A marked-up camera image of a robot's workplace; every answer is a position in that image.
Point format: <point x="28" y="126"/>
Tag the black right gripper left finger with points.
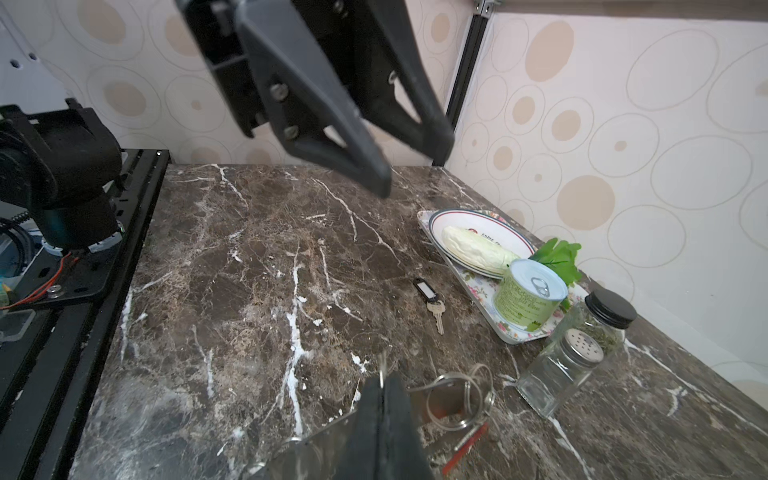
<point x="359" y="456"/>

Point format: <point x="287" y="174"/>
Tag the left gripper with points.
<point x="308" y="69"/>

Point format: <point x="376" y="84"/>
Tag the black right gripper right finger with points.
<point x="402" y="453"/>

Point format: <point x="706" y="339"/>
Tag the red tagged key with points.
<point x="464" y="446"/>

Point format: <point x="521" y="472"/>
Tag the key with black tag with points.
<point x="434" y="303"/>

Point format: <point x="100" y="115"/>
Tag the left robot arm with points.
<point x="55" y="164"/>

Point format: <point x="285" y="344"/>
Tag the pale green cabbage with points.
<point x="477" y="251"/>

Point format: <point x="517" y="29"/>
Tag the floral rectangular tray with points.
<point x="482" y="291"/>

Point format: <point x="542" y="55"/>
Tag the small clear glass bottle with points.
<point x="558" y="371"/>

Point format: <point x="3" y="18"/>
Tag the white plate with red text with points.
<point x="488" y="227"/>

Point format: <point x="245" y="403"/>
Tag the green leafy vegetable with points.
<point x="560" y="256"/>

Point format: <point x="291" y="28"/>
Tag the dark lid spice jar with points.
<point x="603" y="315"/>

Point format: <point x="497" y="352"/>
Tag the black vertical frame post left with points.
<point x="483" y="10"/>

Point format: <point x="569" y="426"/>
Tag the horizontal aluminium rail back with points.
<point x="714" y="10"/>

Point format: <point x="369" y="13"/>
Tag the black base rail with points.
<point x="50" y="374"/>

